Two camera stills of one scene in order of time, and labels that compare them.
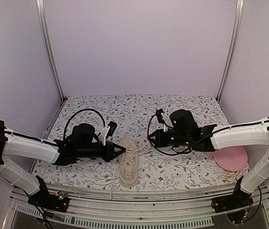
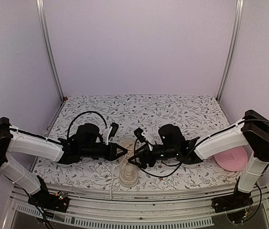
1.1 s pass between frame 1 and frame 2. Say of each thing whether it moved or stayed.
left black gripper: stayed
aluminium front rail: stayed
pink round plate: stayed
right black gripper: moved
